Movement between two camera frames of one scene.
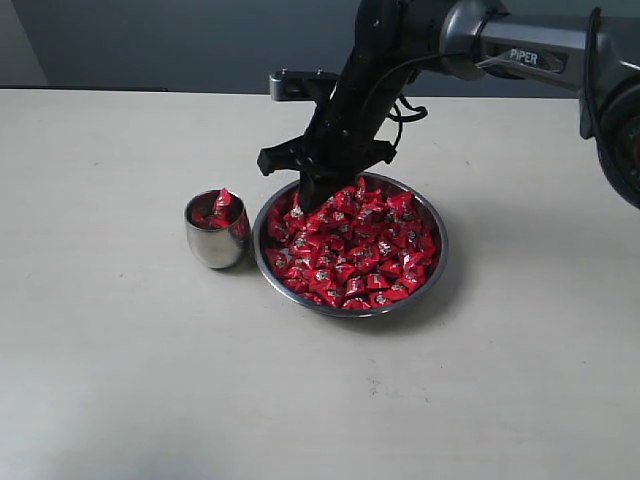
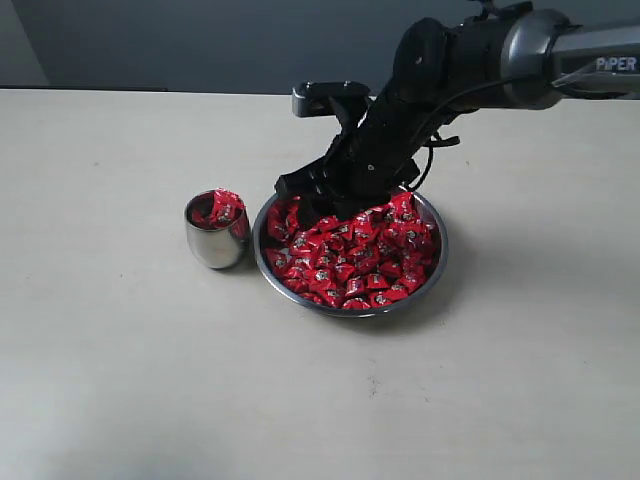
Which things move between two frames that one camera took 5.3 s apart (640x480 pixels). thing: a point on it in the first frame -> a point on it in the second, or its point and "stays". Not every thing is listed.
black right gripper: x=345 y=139 -> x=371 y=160
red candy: x=401 y=206 stays
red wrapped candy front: x=356 y=303 stays
